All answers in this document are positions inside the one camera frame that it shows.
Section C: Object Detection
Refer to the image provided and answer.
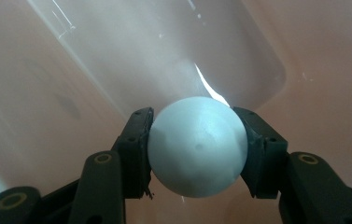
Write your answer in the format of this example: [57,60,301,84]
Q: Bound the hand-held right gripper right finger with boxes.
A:
[232,106,352,224]

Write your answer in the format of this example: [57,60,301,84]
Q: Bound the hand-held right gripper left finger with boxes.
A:
[69,106,155,224]

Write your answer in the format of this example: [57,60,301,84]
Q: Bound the pink box with white handle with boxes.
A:
[0,0,352,224]

